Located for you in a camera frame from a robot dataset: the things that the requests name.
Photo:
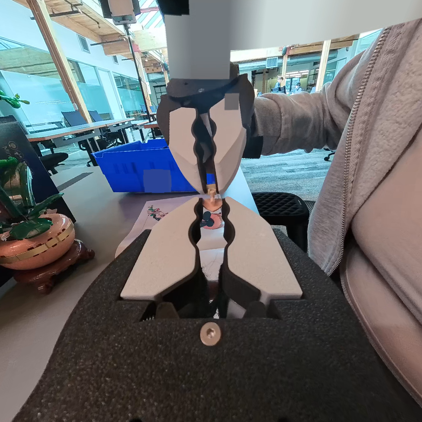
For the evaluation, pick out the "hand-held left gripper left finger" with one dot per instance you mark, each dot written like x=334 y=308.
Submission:
x=164 y=257

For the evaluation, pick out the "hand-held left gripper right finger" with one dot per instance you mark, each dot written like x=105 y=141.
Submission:
x=260 y=260

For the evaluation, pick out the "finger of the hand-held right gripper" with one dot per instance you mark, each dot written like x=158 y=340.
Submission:
x=229 y=145
x=183 y=141

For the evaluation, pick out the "small cream brick clip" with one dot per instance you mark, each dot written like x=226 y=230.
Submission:
x=211 y=190

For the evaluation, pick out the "peach brick flower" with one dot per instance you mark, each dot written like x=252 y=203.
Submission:
x=214 y=207

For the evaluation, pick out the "person's right forearm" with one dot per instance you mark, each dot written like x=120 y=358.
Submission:
x=296 y=122

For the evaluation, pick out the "grey desk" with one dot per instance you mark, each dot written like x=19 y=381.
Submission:
x=99 y=227

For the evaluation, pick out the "wooden-top office desk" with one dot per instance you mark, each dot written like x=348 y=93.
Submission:
x=75 y=128

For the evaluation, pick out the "brick building instruction booklet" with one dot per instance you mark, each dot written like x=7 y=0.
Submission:
x=148 y=216

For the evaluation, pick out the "black textured chair seat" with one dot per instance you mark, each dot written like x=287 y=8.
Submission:
x=280 y=211

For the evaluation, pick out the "blue plastic bin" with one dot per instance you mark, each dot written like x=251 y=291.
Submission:
x=122 y=168

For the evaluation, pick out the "black tape strip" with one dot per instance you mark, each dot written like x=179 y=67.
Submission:
x=75 y=180

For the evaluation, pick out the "brick-built potted plant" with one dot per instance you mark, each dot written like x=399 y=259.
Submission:
x=36 y=244

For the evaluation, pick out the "black office chair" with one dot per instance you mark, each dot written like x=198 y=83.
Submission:
x=52 y=160

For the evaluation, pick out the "wooden pillar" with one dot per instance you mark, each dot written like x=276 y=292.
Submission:
x=57 y=56

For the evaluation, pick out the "person's torso in grey hoodie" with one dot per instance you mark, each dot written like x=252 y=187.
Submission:
x=389 y=214

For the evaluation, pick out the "dark printed product box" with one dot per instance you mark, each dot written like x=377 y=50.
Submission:
x=19 y=145

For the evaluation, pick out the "black camera stand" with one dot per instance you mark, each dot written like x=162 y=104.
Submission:
x=122 y=19

